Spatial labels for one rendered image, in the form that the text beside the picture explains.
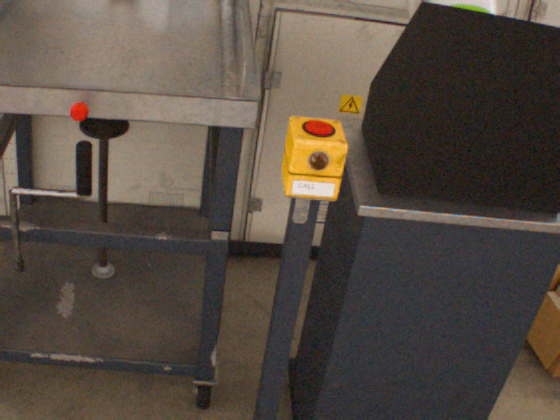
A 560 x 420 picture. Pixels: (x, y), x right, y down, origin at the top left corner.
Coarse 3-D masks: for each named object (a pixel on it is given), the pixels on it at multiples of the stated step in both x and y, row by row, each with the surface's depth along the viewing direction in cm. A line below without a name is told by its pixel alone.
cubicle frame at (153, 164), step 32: (32, 128) 200; (64, 128) 201; (160, 128) 204; (192, 128) 205; (32, 160) 206; (64, 160) 207; (96, 160) 208; (128, 160) 209; (160, 160) 210; (192, 160) 211; (96, 192) 214; (128, 192) 215; (160, 192) 216; (192, 192) 217
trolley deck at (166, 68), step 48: (48, 0) 160; (96, 0) 163; (144, 0) 166; (192, 0) 170; (0, 48) 134; (48, 48) 136; (96, 48) 139; (144, 48) 141; (192, 48) 144; (0, 96) 122; (48, 96) 123; (96, 96) 124; (144, 96) 125; (192, 96) 126
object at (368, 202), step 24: (360, 120) 149; (360, 144) 141; (360, 168) 133; (360, 192) 126; (384, 216) 124; (408, 216) 124; (432, 216) 125; (456, 216) 125; (480, 216) 125; (504, 216) 127; (528, 216) 128; (552, 216) 129
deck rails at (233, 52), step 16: (0, 0) 156; (224, 0) 171; (240, 0) 152; (0, 16) 147; (224, 16) 162; (240, 16) 145; (224, 32) 153; (240, 32) 141; (224, 48) 145; (240, 48) 137; (224, 64) 138; (240, 64) 133; (224, 80) 132; (240, 80) 130; (224, 96) 127; (240, 96) 127
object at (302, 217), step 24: (288, 216) 120; (312, 216) 117; (288, 240) 119; (312, 240) 120; (288, 264) 122; (288, 288) 125; (288, 312) 128; (288, 336) 131; (264, 360) 137; (264, 384) 138; (264, 408) 142
